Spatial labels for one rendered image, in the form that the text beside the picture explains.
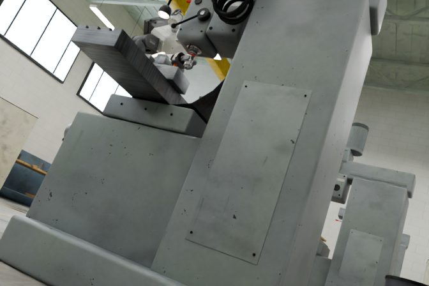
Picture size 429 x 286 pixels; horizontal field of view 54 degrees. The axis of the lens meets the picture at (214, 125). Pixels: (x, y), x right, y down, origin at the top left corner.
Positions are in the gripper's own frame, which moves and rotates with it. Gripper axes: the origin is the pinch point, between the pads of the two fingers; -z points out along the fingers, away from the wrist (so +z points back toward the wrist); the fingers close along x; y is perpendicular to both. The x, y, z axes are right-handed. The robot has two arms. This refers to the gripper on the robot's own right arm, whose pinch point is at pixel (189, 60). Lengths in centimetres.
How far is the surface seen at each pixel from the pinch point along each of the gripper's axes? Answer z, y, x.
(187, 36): -2.5, -9.1, -9.3
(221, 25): -21.2, -15.9, -5.5
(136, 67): -27, 32, -42
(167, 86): -18.8, 27.6, -18.9
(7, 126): 607, 8, 135
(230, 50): -18.8, -10.8, 8.2
